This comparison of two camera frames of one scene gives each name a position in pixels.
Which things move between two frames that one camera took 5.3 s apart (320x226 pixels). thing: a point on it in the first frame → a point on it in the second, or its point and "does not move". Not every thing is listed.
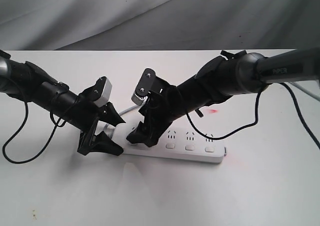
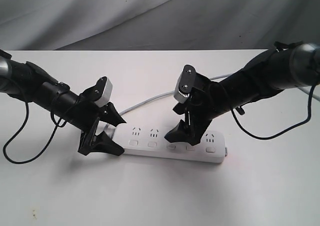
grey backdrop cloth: (159, 17) does not move
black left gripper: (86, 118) does not move
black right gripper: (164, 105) → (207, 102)
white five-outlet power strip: (186, 144) does not move
